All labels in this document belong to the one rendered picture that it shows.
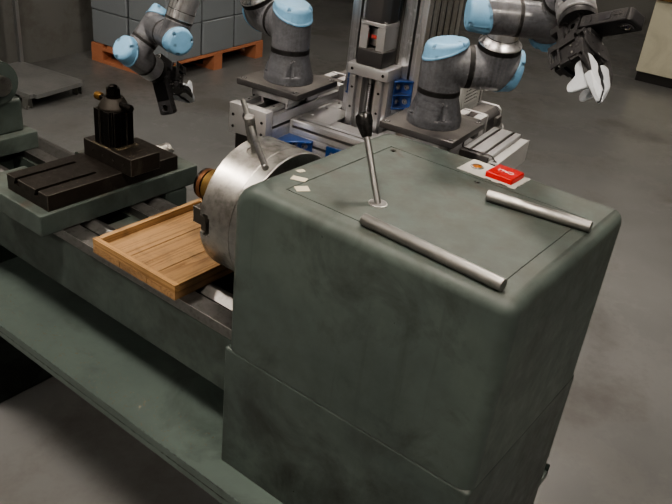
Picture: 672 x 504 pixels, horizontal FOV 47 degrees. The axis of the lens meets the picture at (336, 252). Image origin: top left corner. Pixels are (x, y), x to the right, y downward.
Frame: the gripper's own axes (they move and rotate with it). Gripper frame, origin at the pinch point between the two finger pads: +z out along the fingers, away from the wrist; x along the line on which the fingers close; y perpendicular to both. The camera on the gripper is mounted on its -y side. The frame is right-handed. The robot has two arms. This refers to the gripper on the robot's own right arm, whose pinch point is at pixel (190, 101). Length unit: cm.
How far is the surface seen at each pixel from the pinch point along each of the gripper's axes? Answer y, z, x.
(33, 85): 116, 178, 243
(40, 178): -37, -45, 15
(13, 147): -17, -23, 48
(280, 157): -43, -57, -60
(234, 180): -49, -60, -52
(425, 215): -60, -64, -94
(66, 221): -48, -42, 8
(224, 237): -60, -58, -48
